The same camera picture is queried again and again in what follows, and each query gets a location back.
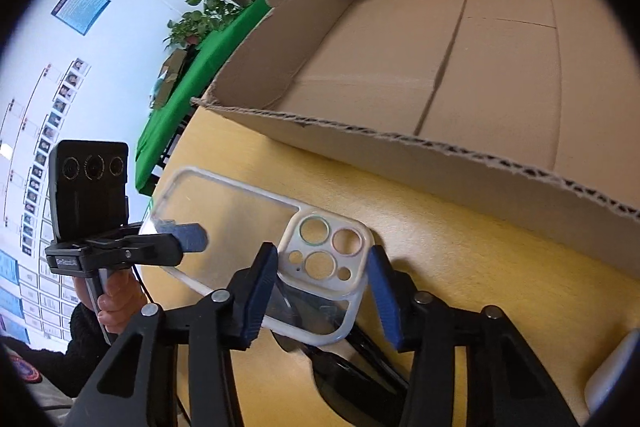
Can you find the wall photo chart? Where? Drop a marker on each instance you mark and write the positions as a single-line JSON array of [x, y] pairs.
[[45, 137]]

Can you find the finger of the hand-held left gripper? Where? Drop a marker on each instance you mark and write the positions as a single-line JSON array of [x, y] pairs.
[[192, 238]]

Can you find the black sunglasses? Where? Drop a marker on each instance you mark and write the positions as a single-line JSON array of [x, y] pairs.
[[350, 387]]

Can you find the small potted green plant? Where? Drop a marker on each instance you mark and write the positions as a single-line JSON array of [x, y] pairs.
[[192, 27]]

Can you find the small brown carton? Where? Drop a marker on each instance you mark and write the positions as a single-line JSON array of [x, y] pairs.
[[167, 79]]

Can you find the person's left hand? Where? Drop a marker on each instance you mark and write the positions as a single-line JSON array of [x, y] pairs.
[[120, 302]]

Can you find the green tablecloth table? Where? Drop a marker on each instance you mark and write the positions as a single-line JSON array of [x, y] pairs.
[[200, 72]]

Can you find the white phone stand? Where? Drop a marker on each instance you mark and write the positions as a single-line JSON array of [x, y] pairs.
[[612, 372]]

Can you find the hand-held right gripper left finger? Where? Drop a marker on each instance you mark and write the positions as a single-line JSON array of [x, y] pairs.
[[260, 302]]

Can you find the cardboard box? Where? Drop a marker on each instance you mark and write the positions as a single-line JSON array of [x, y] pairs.
[[500, 82]]

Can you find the blue wall notice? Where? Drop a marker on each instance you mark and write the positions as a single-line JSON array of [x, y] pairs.
[[80, 7]]

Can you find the clear phone case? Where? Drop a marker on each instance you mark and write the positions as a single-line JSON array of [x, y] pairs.
[[235, 217]]

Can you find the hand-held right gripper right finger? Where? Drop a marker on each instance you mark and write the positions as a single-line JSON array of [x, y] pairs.
[[385, 302]]

